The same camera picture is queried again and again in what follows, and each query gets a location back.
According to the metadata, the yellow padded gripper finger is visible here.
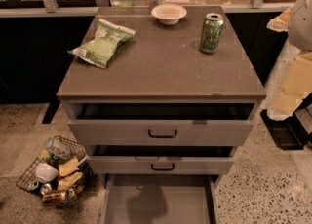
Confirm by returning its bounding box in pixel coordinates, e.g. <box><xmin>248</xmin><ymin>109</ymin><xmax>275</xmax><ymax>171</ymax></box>
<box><xmin>267</xmin><ymin>52</ymin><xmax>312</xmax><ymax>121</ymax></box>

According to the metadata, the grey bottom drawer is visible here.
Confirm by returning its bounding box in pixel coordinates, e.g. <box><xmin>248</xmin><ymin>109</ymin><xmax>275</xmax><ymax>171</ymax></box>
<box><xmin>100</xmin><ymin>174</ymin><xmax>219</xmax><ymax>224</ymax></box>

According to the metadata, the grey drawer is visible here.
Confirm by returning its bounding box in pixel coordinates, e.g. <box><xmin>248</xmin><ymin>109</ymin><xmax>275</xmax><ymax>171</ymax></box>
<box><xmin>69</xmin><ymin>103</ymin><xmax>254</xmax><ymax>146</ymax></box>
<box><xmin>89</xmin><ymin>146</ymin><xmax>234</xmax><ymax>175</ymax></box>
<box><xmin>100</xmin><ymin>174</ymin><xmax>219</xmax><ymax>224</ymax></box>

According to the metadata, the grey drawer cabinet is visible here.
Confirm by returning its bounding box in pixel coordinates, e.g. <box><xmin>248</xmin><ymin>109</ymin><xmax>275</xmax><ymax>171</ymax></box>
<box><xmin>56</xmin><ymin>5</ymin><xmax>267</xmax><ymax>183</ymax></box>

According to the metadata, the grey top drawer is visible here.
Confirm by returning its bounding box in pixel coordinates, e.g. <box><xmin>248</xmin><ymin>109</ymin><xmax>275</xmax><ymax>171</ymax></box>
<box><xmin>69</xmin><ymin>103</ymin><xmax>254</xmax><ymax>146</ymax></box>

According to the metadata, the grey middle drawer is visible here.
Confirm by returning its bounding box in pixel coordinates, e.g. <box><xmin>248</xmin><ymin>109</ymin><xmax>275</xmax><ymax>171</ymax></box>
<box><xmin>89</xmin><ymin>146</ymin><xmax>234</xmax><ymax>175</ymax></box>

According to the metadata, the black floor tray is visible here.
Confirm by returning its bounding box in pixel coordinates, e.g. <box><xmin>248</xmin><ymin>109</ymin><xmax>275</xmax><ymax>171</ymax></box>
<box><xmin>260</xmin><ymin>110</ymin><xmax>312</xmax><ymax>150</ymax></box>

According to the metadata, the green soda can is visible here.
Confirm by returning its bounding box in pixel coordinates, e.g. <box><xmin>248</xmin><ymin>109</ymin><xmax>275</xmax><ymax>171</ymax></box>
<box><xmin>200</xmin><ymin>13</ymin><xmax>223</xmax><ymax>54</ymax></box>

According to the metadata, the white bowl on cabinet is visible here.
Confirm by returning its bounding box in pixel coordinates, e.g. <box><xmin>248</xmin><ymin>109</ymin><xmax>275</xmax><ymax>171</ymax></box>
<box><xmin>151</xmin><ymin>4</ymin><xmax>187</xmax><ymax>25</ymax></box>

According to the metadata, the green chip bag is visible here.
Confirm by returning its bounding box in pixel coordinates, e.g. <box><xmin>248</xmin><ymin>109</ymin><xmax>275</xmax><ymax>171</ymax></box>
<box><xmin>69</xmin><ymin>19</ymin><xmax>136</xmax><ymax>69</ymax></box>

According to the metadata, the yellow sponge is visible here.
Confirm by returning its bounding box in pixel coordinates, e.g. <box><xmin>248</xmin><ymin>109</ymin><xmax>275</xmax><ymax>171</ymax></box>
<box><xmin>58</xmin><ymin>157</ymin><xmax>79</xmax><ymax>177</ymax></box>

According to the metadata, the clear plastic bottle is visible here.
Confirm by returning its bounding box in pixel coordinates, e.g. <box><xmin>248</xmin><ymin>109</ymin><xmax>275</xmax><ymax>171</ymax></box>
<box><xmin>44</xmin><ymin>136</ymin><xmax>71</xmax><ymax>160</ymax></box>

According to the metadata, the brown shiny packet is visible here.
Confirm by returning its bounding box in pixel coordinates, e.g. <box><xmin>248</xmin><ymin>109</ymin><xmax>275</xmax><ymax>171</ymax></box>
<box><xmin>43</xmin><ymin>191</ymin><xmax>67</xmax><ymax>204</ymax></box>

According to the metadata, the white bowl in basket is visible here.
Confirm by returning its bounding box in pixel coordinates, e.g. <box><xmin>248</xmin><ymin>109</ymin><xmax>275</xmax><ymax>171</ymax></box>
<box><xmin>35</xmin><ymin>163</ymin><xmax>59</xmax><ymax>183</ymax></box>

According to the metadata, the silver can in basket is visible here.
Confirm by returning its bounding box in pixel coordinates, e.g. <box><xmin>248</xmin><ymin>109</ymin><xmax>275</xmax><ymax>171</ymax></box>
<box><xmin>27</xmin><ymin>180</ymin><xmax>40</xmax><ymax>192</ymax></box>

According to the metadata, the black wire basket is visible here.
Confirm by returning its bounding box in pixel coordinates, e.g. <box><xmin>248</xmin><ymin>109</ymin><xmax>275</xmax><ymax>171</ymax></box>
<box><xmin>16</xmin><ymin>136</ymin><xmax>93</xmax><ymax>207</ymax></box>

